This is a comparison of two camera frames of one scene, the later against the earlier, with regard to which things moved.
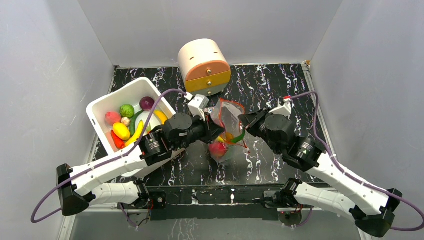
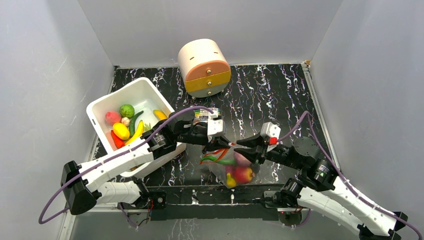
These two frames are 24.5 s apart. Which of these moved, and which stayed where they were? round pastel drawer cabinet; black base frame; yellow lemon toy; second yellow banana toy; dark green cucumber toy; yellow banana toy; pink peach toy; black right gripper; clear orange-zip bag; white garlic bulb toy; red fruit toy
Moved: clear orange-zip bag; red fruit toy; black right gripper; yellow banana toy
Stayed: dark green cucumber toy; pink peach toy; black base frame; round pastel drawer cabinet; white garlic bulb toy; second yellow banana toy; yellow lemon toy
